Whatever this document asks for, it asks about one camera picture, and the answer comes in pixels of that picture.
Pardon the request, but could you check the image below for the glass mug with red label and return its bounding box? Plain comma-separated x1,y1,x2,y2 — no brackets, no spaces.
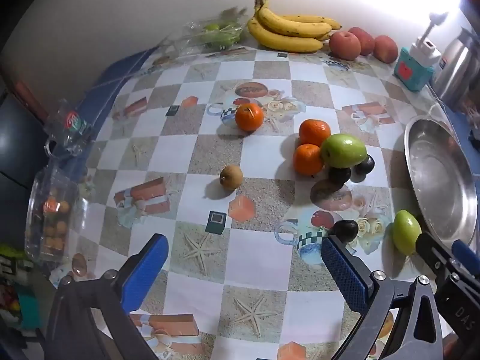
43,99,94,158

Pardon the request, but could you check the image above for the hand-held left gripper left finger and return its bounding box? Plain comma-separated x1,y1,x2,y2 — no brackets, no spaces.
45,233,169,360

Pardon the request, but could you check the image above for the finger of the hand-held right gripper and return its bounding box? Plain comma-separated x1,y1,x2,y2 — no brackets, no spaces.
452,239,480,274
415,232,456,286

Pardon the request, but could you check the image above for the checkered printed tablecloth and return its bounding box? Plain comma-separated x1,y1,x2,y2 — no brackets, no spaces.
49,43,480,360

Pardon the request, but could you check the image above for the large green apple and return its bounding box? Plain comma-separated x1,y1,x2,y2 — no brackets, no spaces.
320,133,367,169

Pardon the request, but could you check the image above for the plastic bag of green fruit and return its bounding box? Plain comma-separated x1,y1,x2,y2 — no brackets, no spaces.
165,7,248,59

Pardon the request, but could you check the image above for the stainless steel kettle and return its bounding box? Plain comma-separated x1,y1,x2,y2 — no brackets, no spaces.
431,26,480,109

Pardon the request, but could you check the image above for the dark grey chair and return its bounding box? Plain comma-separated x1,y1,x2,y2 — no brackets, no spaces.
0,79,51,196

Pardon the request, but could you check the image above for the yellow banana bunch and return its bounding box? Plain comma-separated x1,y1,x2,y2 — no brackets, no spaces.
247,0,343,53

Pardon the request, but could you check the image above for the red apple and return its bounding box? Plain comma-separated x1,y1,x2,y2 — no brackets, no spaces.
349,27,376,56
373,35,399,64
329,31,361,61

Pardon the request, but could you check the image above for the blue striped cloth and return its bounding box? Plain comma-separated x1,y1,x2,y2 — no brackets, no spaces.
56,45,162,166

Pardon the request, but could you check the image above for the dark plum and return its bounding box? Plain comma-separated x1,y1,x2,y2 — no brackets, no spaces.
329,166,352,185
354,154,376,176
332,219,359,243

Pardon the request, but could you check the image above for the clear box of small oranges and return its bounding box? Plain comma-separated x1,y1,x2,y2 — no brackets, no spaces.
24,165,81,265

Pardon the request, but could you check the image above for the tangerine with stem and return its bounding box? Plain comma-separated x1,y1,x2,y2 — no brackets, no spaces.
235,103,265,133

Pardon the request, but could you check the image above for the stainless steel bowl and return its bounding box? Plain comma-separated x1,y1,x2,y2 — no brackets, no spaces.
403,114,480,248

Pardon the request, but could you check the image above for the small green lime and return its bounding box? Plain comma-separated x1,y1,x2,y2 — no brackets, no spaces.
392,209,422,256

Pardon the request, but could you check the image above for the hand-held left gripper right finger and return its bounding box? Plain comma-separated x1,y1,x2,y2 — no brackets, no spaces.
321,234,447,360

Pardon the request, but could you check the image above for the brown kiwi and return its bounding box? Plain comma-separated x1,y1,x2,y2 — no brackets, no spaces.
219,164,244,190

